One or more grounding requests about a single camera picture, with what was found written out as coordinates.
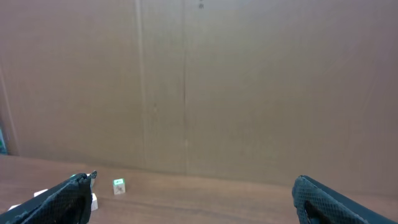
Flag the wooden block yellow sided small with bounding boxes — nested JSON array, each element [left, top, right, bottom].
[[8, 204, 20, 211]]

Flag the wooden block teal letter R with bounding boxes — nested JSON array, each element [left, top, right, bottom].
[[87, 174, 96, 188]]

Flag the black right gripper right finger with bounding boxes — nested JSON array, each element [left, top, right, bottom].
[[292, 175, 397, 224]]

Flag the wooden block blue letter M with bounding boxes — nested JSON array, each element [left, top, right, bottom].
[[91, 193, 98, 211]]

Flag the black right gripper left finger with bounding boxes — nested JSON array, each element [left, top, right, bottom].
[[1, 171, 97, 224]]

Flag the wooden block green number 4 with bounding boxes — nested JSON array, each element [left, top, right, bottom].
[[113, 178, 126, 195]]

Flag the wooden block red letter U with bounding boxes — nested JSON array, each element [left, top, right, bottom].
[[34, 189, 48, 197]]

